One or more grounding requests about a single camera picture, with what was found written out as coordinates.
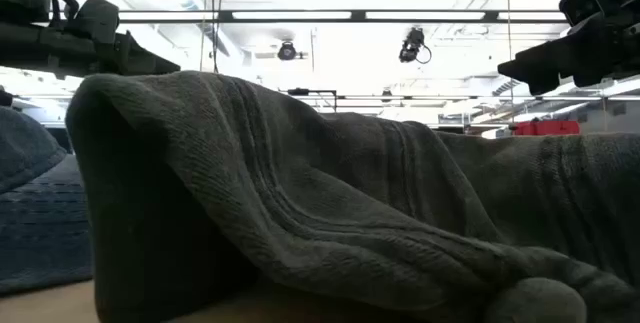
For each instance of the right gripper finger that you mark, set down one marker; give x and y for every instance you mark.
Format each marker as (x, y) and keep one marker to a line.
(537, 70)

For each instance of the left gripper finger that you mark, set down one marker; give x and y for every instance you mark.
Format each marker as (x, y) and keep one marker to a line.
(140, 63)

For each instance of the blue grey bucket hat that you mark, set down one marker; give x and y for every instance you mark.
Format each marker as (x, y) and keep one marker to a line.
(40, 223)

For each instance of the olive grey bucket hat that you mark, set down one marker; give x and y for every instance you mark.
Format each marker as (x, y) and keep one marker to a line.
(300, 203)

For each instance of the red storage box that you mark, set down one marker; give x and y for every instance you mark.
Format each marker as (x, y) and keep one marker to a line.
(547, 128)

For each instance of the round black ceiling fixture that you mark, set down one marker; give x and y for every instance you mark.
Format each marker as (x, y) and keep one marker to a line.
(287, 51)

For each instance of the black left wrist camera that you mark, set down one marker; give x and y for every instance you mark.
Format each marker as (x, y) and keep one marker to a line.
(95, 18)

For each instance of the long black distant rail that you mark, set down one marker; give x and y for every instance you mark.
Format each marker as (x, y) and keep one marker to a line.
(450, 97)

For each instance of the black overhead camera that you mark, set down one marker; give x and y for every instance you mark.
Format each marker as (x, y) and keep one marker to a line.
(412, 45)

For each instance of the black frame bar with lights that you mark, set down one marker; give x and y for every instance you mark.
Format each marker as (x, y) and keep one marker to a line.
(357, 15)

